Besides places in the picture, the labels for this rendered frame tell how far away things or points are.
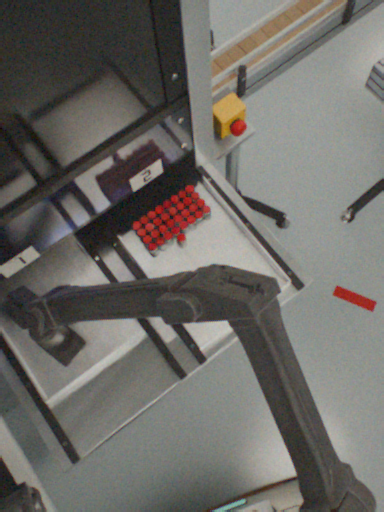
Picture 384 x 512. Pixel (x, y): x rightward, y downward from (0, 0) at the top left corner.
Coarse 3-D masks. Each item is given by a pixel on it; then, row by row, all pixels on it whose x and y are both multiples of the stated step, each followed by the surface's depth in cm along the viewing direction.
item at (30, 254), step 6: (24, 252) 124; (30, 252) 125; (36, 252) 127; (18, 258) 124; (24, 258) 126; (30, 258) 127; (6, 264) 123; (12, 264) 124; (18, 264) 126; (24, 264) 128; (0, 270) 123; (6, 270) 125; (12, 270) 127; (6, 276) 127
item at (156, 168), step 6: (156, 162) 129; (150, 168) 129; (156, 168) 131; (162, 168) 133; (138, 174) 128; (144, 174) 130; (150, 174) 132; (156, 174) 133; (132, 180) 128; (138, 180) 130; (132, 186) 131; (138, 186) 132
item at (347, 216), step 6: (372, 186) 226; (378, 186) 225; (366, 192) 226; (372, 192) 225; (378, 192) 225; (360, 198) 227; (366, 198) 226; (372, 198) 226; (354, 204) 227; (360, 204) 226; (366, 204) 227; (348, 210) 228; (354, 210) 227; (342, 216) 233; (348, 216) 231; (354, 216) 233; (348, 222) 232
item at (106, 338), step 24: (72, 240) 142; (48, 264) 140; (72, 264) 140; (0, 288) 139; (48, 288) 138; (0, 312) 137; (24, 336) 134; (96, 336) 133; (120, 336) 133; (24, 360) 132; (48, 360) 132; (96, 360) 131; (48, 384) 130; (72, 384) 129
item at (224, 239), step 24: (216, 192) 140; (216, 216) 142; (120, 240) 138; (192, 240) 140; (216, 240) 140; (240, 240) 139; (144, 264) 139; (168, 264) 138; (192, 264) 138; (240, 264) 137; (264, 264) 137; (192, 336) 129; (216, 336) 129
